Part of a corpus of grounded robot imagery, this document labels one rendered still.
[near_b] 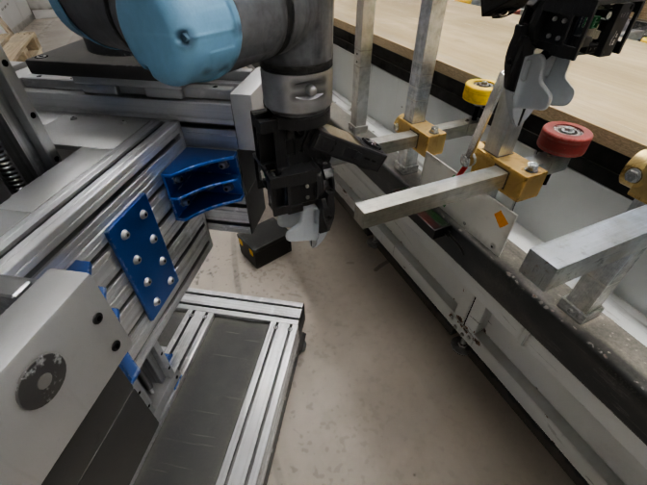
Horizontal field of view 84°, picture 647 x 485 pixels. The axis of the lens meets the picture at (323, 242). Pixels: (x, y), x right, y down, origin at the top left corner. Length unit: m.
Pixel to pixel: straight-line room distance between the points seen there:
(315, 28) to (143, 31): 0.15
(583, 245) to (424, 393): 1.02
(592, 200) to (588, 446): 0.66
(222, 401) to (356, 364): 0.50
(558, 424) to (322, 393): 0.68
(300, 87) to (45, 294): 0.27
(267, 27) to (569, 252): 0.32
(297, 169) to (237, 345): 0.83
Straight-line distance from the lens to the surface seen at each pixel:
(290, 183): 0.42
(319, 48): 0.38
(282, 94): 0.39
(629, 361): 0.71
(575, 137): 0.77
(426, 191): 0.60
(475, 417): 1.37
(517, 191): 0.70
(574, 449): 1.26
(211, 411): 1.10
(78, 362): 0.32
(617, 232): 0.44
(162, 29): 0.29
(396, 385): 1.35
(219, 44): 0.29
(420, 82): 0.87
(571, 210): 0.93
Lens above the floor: 1.18
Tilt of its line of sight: 41 degrees down
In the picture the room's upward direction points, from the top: straight up
